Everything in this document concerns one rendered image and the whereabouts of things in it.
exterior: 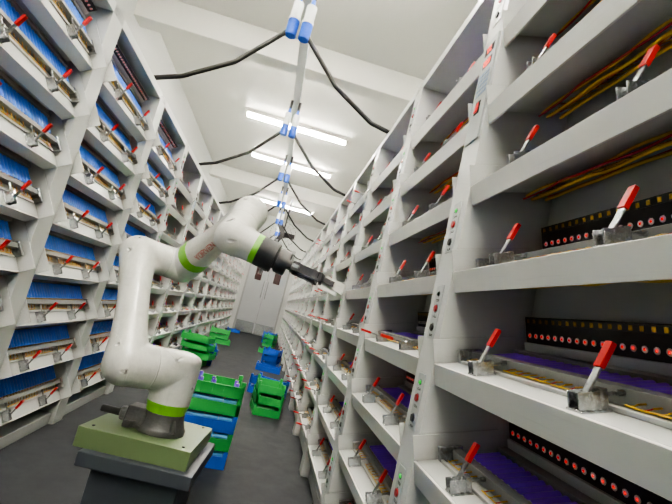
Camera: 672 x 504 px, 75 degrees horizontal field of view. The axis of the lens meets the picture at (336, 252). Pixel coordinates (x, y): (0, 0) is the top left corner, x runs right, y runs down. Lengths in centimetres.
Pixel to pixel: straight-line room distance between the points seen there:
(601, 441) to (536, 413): 11
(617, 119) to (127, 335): 129
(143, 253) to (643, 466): 143
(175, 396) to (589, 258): 120
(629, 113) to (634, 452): 40
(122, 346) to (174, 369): 16
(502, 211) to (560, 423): 57
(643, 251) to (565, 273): 13
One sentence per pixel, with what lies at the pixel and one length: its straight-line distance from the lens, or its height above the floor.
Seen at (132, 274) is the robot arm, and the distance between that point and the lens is 157.
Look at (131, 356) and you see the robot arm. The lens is 141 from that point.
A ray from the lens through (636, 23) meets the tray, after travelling 93.
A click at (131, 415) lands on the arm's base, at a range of 155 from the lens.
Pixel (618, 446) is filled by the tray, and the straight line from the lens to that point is 55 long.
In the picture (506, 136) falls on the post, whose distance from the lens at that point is 112.
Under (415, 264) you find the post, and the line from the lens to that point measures 171.
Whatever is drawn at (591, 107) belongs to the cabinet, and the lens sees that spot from 116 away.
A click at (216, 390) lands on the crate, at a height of 34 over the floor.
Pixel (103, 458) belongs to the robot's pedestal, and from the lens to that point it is 147.
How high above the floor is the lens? 79
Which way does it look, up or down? 9 degrees up
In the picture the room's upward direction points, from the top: 14 degrees clockwise
